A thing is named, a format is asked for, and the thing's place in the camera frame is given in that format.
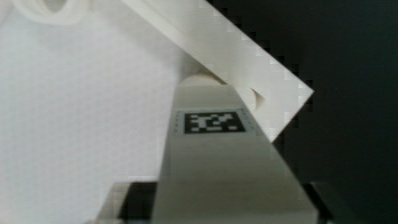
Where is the white desk top tray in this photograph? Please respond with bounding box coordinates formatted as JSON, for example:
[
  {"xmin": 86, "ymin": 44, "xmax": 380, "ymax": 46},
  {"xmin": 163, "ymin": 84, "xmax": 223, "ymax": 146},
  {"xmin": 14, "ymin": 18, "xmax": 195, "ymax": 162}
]
[{"xmin": 0, "ymin": 0, "xmax": 312, "ymax": 224}]

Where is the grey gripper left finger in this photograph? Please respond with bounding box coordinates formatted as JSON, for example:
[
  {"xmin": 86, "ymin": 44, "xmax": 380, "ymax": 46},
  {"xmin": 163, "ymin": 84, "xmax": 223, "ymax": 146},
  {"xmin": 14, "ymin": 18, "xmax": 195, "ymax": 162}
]
[{"xmin": 85, "ymin": 182, "xmax": 129, "ymax": 224}]

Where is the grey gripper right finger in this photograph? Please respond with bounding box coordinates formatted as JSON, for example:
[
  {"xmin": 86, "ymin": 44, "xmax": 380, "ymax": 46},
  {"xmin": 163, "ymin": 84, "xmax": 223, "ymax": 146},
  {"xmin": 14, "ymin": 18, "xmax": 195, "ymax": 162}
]
[{"xmin": 307, "ymin": 182, "xmax": 355, "ymax": 224}]

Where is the white desk leg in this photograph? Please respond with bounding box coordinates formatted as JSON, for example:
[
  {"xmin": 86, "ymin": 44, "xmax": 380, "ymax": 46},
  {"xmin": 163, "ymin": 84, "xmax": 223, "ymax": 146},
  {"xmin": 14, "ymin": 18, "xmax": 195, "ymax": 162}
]
[{"xmin": 150, "ymin": 84, "xmax": 317, "ymax": 224}]

